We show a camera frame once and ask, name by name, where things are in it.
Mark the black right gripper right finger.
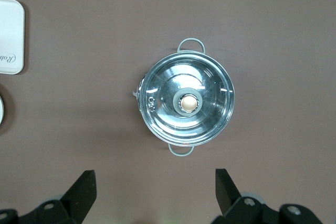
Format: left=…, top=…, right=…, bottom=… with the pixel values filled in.
left=215, top=168, right=322, bottom=224

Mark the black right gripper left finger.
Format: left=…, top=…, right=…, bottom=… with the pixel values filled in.
left=0, top=170, right=97, bottom=224

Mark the white round plate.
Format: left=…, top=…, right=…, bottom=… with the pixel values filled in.
left=0, top=95, right=6, bottom=125

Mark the green electric cooking pot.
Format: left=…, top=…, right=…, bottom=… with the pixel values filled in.
left=132, top=38, right=236, bottom=157

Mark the brown table cover cloth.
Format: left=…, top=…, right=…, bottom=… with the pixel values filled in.
left=0, top=0, right=336, bottom=224

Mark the glass pot lid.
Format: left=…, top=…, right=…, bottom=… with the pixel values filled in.
left=138, top=50, right=236, bottom=147

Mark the beige rabbit print tray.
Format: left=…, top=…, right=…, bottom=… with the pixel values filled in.
left=0, top=0, right=26, bottom=75

